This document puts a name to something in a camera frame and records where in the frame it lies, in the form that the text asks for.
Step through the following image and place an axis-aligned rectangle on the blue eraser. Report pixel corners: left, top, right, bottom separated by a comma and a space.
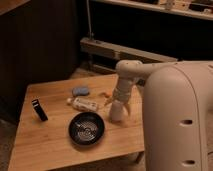
72, 87, 90, 97

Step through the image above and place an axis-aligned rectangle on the white plastic bottle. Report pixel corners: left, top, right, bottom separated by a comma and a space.
67, 97, 99, 112

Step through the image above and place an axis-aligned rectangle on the orange carrot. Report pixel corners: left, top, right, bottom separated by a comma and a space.
102, 92, 112, 98

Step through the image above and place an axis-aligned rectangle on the black round bowl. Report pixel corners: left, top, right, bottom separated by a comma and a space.
68, 112, 105, 146

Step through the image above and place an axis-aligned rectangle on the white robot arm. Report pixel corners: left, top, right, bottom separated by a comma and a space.
107, 60, 213, 171

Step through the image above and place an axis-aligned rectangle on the wooden shelf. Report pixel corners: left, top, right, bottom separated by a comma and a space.
93, 0, 213, 21

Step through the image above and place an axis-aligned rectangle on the black stapler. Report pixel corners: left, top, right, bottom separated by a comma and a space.
32, 99, 48, 121

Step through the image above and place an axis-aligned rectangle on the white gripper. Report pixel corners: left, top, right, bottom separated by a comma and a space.
104, 88, 131, 116

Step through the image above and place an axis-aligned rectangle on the wooden table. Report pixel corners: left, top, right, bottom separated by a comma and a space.
7, 73, 146, 171

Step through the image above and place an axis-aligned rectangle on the white ceramic cup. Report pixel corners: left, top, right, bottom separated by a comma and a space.
109, 100, 124, 122

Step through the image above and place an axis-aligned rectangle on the grey baseboard beam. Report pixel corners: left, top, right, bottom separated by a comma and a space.
79, 36, 179, 76

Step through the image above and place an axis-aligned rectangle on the metal pole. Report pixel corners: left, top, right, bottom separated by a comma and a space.
86, 0, 94, 40

